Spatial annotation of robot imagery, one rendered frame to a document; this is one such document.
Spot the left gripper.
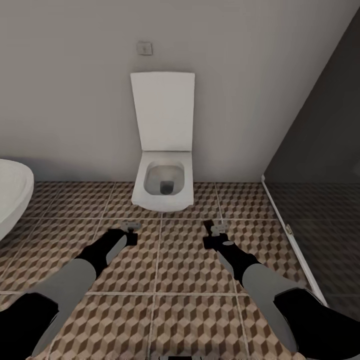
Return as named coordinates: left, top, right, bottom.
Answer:
left=123, top=232, right=138, bottom=246

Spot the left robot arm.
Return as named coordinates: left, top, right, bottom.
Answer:
left=0, top=221, right=143, bottom=360

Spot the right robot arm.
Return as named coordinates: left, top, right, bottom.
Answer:
left=203, top=224, right=360, bottom=360

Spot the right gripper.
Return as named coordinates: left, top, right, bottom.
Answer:
left=203, top=233, right=228, bottom=249

